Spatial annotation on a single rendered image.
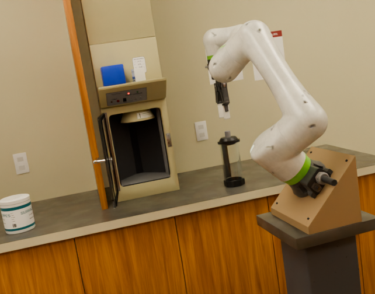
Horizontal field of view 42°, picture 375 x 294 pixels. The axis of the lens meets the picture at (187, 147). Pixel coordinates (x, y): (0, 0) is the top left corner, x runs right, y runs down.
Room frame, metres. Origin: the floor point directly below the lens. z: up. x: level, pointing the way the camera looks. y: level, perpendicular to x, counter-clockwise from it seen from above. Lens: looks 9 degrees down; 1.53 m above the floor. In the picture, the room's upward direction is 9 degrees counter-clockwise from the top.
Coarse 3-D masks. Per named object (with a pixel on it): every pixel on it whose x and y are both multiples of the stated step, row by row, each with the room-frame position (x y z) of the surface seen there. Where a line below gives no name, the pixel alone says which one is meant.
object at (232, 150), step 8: (224, 144) 2.30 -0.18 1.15; (232, 144) 2.30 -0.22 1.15; (224, 152) 2.31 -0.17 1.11; (232, 152) 2.30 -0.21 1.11; (224, 160) 2.32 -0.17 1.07; (232, 160) 2.30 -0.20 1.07; (240, 160) 2.32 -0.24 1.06; (224, 168) 2.32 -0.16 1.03; (232, 168) 2.30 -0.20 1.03; (240, 168) 2.32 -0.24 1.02; (224, 176) 2.33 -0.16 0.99; (232, 176) 2.30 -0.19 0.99; (240, 176) 2.31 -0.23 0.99
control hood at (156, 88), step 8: (144, 80) 2.29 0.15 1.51; (152, 80) 2.29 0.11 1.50; (160, 80) 2.30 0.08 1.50; (104, 88) 2.25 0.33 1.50; (112, 88) 2.26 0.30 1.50; (120, 88) 2.27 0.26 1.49; (128, 88) 2.28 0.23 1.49; (136, 88) 2.30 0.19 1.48; (152, 88) 2.32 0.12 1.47; (160, 88) 2.34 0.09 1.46; (104, 96) 2.28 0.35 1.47; (152, 96) 2.36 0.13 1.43; (160, 96) 2.38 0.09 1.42; (104, 104) 2.32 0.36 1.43; (120, 104) 2.35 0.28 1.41
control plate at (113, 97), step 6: (126, 90) 2.29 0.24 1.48; (132, 90) 2.30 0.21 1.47; (138, 90) 2.31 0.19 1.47; (144, 90) 2.32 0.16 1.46; (108, 96) 2.29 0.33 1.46; (114, 96) 2.30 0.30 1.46; (120, 96) 2.31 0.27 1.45; (126, 96) 2.32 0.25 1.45; (132, 96) 2.33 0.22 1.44; (138, 96) 2.34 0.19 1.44; (144, 96) 2.35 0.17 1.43; (108, 102) 2.31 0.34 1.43; (114, 102) 2.32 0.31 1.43; (120, 102) 2.33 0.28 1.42; (126, 102) 2.34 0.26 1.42
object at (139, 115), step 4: (128, 112) 2.43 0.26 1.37; (132, 112) 2.42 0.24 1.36; (136, 112) 2.42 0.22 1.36; (140, 112) 2.42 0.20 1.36; (144, 112) 2.43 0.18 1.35; (148, 112) 2.45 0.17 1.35; (124, 116) 2.44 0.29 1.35; (128, 116) 2.42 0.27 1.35; (132, 116) 2.41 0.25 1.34; (136, 116) 2.41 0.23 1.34; (140, 116) 2.41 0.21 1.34; (144, 116) 2.42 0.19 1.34; (148, 116) 2.43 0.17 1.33; (152, 116) 2.46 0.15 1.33; (124, 120) 2.43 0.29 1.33; (128, 120) 2.41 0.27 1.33; (132, 120) 2.41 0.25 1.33; (136, 120) 2.40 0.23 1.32; (140, 120) 2.40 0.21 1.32
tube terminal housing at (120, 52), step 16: (96, 48) 2.36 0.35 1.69; (112, 48) 2.38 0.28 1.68; (128, 48) 2.39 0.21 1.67; (144, 48) 2.41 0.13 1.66; (96, 64) 2.36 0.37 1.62; (112, 64) 2.37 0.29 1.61; (128, 64) 2.39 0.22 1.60; (96, 80) 2.35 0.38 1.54; (128, 80) 2.38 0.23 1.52; (112, 112) 2.36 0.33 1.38; (112, 144) 2.36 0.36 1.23; (176, 176) 2.42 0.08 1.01; (128, 192) 2.37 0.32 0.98; (144, 192) 2.38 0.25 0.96; (160, 192) 2.40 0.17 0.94
